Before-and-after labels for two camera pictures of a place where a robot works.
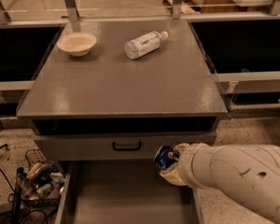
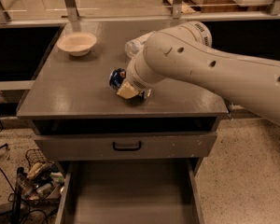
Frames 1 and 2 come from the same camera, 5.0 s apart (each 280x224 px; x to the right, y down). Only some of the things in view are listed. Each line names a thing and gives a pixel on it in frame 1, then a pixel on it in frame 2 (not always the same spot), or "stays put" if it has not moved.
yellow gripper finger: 173,176 to 126,91
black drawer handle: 127,148 stays put
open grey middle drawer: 124,192 stays put
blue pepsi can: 165,157 to 116,77
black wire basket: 40,187 stays put
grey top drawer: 116,147 stays put
